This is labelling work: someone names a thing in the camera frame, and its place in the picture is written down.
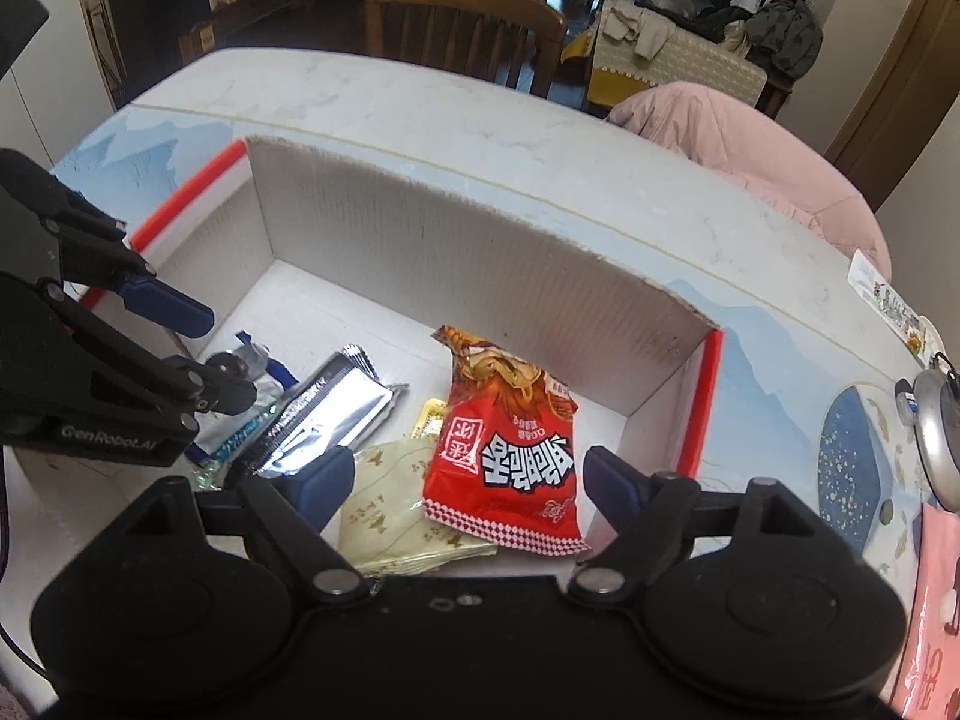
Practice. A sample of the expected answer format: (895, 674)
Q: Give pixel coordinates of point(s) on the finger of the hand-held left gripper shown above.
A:
(112, 375)
(169, 307)

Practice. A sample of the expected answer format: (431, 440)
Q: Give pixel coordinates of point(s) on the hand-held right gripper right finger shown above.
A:
(611, 484)

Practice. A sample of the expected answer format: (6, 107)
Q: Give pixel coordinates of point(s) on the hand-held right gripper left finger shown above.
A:
(326, 484)

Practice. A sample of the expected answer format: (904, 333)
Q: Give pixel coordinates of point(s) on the pale green snack packet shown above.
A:
(390, 510)

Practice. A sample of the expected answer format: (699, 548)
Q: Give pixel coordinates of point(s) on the long silver foil snack packet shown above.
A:
(330, 412)

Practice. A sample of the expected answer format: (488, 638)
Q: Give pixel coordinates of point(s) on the white blue-striped snack packet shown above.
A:
(247, 431)

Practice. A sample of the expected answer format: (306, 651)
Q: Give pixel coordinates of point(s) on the red noodle snack packet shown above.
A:
(510, 457)

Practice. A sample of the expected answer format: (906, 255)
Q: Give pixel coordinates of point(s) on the small yellow candy packet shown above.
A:
(431, 420)

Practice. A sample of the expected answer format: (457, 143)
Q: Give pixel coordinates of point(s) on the red cardboard box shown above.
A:
(450, 240)

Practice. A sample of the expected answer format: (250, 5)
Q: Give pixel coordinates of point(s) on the yellow box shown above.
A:
(196, 37)

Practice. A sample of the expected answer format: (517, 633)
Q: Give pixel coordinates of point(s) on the small printed flat packet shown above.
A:
(885, 300)

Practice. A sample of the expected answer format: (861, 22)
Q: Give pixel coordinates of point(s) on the round metal container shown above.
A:
(937, 427)

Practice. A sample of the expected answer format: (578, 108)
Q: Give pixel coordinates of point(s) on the mountain print table cover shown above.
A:
(450, 127)

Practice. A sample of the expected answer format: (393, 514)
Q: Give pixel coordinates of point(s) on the pink paper bag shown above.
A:
(937, 615)

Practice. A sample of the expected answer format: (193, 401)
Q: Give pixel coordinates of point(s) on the pink padded coat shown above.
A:
(735, 142)

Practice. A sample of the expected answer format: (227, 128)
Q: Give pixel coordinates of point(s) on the sofa with lace cover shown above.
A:
(675, 64)

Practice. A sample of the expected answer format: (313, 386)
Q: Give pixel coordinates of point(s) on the pile of clothes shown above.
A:
(780, 30)

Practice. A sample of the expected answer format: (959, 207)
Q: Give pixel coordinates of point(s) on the brown wooden door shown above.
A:
(900, 90)

